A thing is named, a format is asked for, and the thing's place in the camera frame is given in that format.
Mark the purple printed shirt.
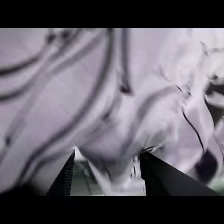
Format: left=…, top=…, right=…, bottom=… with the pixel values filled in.
left=0, top=28, right=224, bottom=197

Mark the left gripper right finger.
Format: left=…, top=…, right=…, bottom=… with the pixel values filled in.
left=139, top=151, right=221, bottom=197

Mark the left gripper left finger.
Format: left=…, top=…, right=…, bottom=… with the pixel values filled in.
left=46, top=149, right=76, bottom=197

